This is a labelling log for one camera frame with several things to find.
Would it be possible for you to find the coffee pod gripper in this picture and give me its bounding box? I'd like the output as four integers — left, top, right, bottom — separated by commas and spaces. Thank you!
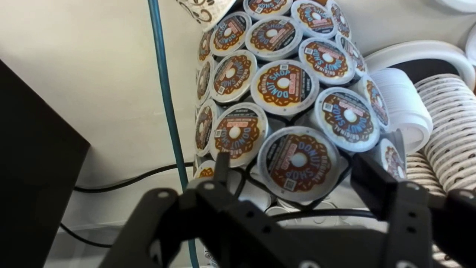
257, 127, 341, 203

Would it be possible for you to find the patterned paper cup tipped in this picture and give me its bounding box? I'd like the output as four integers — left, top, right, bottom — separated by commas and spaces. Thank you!
176, 0, 237, 32

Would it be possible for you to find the wire coffee pod stand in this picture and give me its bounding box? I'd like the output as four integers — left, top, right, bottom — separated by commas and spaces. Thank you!
195, 0, 406, 210

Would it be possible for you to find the teal green cable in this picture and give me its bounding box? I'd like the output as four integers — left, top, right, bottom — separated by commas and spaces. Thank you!
146, 0, 201, 268

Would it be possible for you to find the black power cord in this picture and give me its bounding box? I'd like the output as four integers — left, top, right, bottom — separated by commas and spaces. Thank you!
58, 161, 196, 251

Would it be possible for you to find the black Keurig coffee maker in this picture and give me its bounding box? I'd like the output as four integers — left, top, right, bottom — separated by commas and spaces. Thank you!
0, 61, 91, 268

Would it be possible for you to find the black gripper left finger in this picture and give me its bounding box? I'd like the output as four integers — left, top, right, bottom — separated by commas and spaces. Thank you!
100, 155, 278, 268

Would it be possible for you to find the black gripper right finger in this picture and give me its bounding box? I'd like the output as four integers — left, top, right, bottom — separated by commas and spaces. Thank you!
351, 154, 433, 268

